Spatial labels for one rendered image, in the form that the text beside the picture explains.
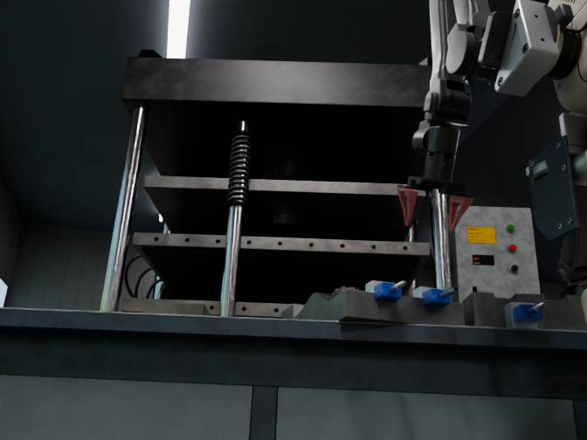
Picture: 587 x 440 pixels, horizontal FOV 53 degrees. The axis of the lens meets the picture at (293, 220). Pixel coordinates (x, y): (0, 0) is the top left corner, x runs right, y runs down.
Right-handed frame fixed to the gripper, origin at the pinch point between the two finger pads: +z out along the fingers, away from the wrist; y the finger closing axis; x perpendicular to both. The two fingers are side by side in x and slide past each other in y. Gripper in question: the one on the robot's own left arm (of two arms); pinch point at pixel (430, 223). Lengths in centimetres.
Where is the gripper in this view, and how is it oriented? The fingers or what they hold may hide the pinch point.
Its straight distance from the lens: 123.8
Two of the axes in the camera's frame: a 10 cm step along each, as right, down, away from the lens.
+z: -1.4, 9.9, 0.9
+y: -9.7, -1.2, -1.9
